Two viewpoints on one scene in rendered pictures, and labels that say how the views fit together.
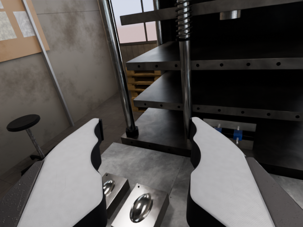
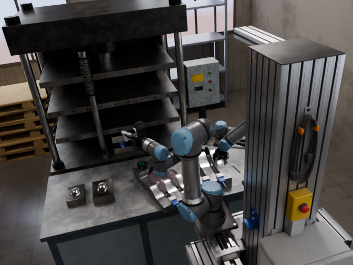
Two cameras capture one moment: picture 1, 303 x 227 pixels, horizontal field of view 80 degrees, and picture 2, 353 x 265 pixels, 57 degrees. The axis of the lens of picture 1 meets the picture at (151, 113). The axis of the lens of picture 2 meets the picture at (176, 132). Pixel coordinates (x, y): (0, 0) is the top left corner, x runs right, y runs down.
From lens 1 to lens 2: 1.88 m
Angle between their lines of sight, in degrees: 35
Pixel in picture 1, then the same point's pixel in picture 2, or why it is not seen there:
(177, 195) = (115, 180)
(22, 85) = not seen: outside the picture
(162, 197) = (110, 180)
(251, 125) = not seen: hidden behind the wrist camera
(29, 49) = not seen: outside the picture
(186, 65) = (95, 108)
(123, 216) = (96, 194)
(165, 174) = (102, 176)
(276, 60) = (139, 98)
